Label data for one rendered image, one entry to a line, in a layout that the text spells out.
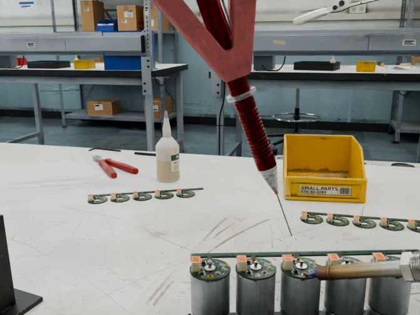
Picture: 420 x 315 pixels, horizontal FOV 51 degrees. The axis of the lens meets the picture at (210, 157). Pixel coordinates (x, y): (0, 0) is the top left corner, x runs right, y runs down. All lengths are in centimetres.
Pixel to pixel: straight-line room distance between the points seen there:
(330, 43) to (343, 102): 222
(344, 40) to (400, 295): 228
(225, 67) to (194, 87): 468
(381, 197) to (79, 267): 37
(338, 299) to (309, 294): 2
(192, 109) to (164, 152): 433
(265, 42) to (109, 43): 96
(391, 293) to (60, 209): 39
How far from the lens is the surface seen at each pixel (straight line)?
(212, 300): 27
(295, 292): 28
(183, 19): 21
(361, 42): 254
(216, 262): 28
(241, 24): 22
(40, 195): 62
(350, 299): 29
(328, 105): 470
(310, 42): 253
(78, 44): 296
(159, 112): 458
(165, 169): 62
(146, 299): 37
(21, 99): 597
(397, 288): 29
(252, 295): 27
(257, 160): 24
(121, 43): 282
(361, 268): 25
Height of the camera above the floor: 95
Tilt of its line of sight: 15 degrees down
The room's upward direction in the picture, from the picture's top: 1 degrees counter-clockwise
